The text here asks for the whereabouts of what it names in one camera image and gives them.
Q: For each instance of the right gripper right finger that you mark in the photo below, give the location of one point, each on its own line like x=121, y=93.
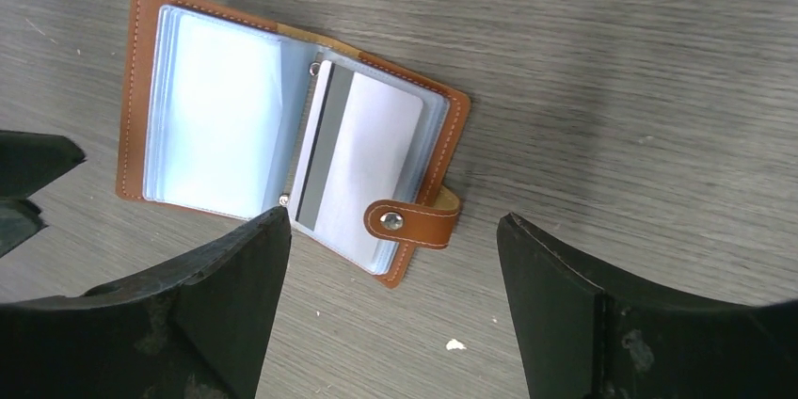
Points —
x=589, y=329

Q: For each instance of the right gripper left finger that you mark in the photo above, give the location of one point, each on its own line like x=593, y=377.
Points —
x=195, y=326

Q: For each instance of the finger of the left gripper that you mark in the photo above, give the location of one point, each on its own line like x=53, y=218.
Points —
x=29, y=162

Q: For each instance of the brown leather card holder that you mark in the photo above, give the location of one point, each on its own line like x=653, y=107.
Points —
x=215, y=107

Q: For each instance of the white card with magnetic stripe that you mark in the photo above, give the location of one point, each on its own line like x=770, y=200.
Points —
x=360, y=133

